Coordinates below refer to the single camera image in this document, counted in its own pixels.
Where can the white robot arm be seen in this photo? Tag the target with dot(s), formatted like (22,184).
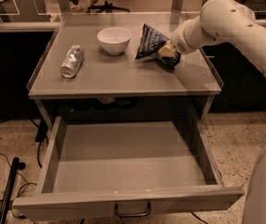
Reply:
(228,21)

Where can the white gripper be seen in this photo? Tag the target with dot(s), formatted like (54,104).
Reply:
(180,43)

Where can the grey open drawer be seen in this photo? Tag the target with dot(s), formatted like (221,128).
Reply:
(89,167)

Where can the white ceramic bowl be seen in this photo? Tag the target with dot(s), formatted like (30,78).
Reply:
(114,40)

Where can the crushed clear plastic bottle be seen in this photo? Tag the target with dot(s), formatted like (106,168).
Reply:
(73,60)

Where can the blue chip bag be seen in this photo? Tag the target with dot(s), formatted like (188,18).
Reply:
(150,42)

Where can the black metal drawer handle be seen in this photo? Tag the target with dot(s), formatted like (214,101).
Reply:
(132,209)

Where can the black pole on floor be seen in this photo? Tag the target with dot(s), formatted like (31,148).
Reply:
(15,166)

